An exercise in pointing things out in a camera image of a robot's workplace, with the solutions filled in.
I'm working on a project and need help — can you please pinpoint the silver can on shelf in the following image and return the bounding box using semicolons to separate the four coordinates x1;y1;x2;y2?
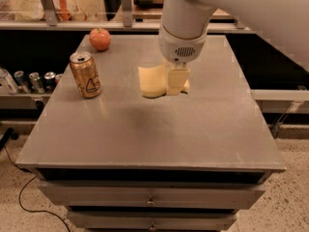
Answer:
0;68;18;94

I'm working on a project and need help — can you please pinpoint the orange soda can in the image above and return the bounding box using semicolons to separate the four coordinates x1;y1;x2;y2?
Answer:
70;51;101;99

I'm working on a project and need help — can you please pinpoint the yellow sponge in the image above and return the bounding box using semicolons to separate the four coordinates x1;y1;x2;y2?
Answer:
137;63;190;99

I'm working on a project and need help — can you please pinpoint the right metal bracket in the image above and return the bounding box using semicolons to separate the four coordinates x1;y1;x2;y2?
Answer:
235;20;246;29

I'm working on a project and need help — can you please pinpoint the white orange plastic bag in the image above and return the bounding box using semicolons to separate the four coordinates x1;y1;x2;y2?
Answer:
14;0;87;21

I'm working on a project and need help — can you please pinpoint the green grey can on shelf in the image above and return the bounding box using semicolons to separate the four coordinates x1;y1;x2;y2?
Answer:
29;72;45;94

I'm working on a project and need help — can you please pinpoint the upper drawer with knob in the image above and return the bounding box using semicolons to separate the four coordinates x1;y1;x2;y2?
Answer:
39;182;265;210

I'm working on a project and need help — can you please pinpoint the left metal bracket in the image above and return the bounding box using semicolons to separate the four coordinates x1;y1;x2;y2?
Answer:
41;0;59;26

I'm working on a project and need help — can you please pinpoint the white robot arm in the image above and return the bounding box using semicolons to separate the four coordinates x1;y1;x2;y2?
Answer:
159;0;309;72

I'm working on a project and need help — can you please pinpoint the metal bracket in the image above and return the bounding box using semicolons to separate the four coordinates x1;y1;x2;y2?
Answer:
41;0;59;26
121;0;133;27
235;20;246;29

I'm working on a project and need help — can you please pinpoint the black floor cable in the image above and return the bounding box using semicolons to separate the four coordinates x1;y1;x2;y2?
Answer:
3;145;71;232

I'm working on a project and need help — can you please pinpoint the red apple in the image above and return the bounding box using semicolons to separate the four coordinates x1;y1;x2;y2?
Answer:
89;28;111;51

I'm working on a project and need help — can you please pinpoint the lower drawer with knob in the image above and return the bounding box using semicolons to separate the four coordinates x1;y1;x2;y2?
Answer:
68;211;237;232

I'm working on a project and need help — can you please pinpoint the blue grey can on shelf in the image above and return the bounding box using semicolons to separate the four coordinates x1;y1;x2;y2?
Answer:
14;71;31;94

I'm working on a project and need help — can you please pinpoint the middle metal bracket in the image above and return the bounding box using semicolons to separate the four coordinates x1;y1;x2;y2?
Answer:
121;0;133;27

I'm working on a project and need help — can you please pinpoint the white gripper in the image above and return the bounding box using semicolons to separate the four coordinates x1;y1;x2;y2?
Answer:
158;26;207;96

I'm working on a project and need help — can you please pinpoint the dark red can on shelf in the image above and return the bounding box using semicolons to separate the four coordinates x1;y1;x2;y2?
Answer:
43;72;56;91

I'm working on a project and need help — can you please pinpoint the drawer with knob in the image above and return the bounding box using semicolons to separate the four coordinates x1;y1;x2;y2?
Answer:
68;211;237;232
39;182;265;210

